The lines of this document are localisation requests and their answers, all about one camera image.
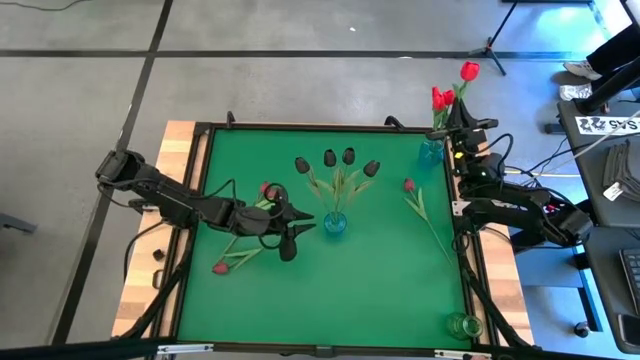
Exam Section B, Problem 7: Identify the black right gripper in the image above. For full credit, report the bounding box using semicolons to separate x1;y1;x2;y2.
448;98;489;154

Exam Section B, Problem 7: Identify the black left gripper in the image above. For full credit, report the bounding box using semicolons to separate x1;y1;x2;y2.
244;203;317;237

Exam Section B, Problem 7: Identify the bright red artificial tulip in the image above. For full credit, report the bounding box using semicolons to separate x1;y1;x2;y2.
430;85;448;146
452;60;481;109
439;88;457;146

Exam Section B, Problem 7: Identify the blue glass vase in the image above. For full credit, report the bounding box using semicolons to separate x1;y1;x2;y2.
417;138;446;169
323;211;349;236

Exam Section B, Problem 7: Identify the green glass vase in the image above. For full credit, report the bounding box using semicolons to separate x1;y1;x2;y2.
446;312;485;343

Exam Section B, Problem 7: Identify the black tripod stand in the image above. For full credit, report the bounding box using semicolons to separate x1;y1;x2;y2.
467;0;524;77

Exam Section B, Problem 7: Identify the green table mat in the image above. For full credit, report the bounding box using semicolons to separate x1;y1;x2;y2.
178;127;475;351

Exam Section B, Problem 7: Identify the person's shoe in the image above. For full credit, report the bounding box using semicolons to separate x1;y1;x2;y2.
563;59;605;82
558;82;595;102

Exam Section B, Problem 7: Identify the white label sticker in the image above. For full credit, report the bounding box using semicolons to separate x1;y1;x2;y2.
574;115;640;136

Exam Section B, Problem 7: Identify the black desk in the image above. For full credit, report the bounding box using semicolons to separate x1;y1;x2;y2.
579;223;640;355
556;97;640;230

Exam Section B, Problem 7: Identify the black slanted pole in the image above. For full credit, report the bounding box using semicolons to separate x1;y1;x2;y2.
574;52;640;115

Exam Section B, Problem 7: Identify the person's leg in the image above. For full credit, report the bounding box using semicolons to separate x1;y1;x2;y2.
585;22;640;76

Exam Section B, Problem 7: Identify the grey cloth stack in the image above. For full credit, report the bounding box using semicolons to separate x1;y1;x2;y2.
601;137;640;194

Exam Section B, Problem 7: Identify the computer keyboard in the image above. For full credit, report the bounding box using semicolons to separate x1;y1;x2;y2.
618;247;640;315

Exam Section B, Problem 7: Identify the dark phone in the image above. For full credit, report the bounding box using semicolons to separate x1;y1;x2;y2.
616;313;640;347

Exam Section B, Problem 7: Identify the grey furniture foot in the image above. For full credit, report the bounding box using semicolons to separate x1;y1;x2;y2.
0;211;39;235

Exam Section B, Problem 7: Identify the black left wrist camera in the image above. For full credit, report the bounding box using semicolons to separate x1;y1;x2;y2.
278;235;299;263

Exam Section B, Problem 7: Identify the black floor cable bundle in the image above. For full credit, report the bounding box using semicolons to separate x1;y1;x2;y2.
514;134;584;201

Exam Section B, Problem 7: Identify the black metal table frame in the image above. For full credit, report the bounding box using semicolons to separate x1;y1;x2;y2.
0;110;539;360

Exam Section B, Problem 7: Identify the yellow floor cable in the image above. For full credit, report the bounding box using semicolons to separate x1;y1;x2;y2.
502;168;582;178

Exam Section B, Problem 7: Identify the white cable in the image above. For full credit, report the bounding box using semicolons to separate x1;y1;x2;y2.
542;117;640;174

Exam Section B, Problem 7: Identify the silver frame bracket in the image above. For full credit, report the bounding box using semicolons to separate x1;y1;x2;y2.
433;349;495;360
156;343;215;356

